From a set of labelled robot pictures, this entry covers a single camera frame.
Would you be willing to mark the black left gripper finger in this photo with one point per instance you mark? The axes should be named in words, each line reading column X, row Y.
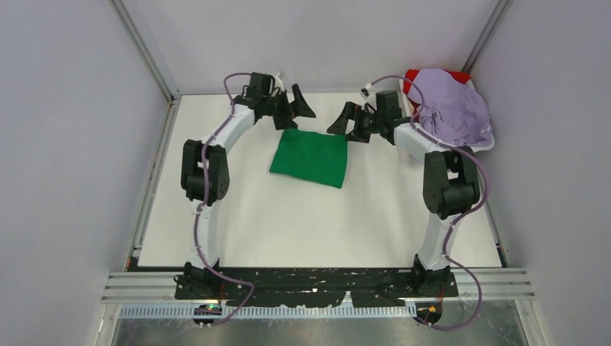
column 299, row 106
column 284, row 122

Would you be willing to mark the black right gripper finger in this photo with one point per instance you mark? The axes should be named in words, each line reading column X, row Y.
column 358, row 136
column 339, row 126

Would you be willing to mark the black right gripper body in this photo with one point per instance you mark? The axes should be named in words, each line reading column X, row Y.
column 365, row 121

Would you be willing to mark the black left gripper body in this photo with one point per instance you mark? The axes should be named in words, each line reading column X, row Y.
column 277, row 105

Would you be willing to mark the green t-shirt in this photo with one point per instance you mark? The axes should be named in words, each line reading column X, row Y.
column 311, row 156

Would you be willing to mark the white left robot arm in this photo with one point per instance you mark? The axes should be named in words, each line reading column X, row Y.
column 205, row 176

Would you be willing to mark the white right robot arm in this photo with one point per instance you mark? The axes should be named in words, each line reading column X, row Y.
column 450, row 178

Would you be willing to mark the white plastic laundry basket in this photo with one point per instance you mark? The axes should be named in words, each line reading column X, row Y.
column 418, row 142

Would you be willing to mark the red t-shirt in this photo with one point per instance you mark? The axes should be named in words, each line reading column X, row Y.
column 418, row 76

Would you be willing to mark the lavender t-shirt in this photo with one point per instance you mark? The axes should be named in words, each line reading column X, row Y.
column 455, row 113

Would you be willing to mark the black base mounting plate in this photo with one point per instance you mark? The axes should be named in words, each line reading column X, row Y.
column 310, row 287

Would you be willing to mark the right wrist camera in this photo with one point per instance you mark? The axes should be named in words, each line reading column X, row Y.
column 388, row 105

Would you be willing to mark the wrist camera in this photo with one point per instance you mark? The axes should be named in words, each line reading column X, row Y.
column 388, row 105
column 260, row 85

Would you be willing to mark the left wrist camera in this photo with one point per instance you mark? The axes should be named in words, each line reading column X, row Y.
column 260, row 85

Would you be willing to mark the aluminium frame rail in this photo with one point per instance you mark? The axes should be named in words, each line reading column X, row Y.
column 140, row 32

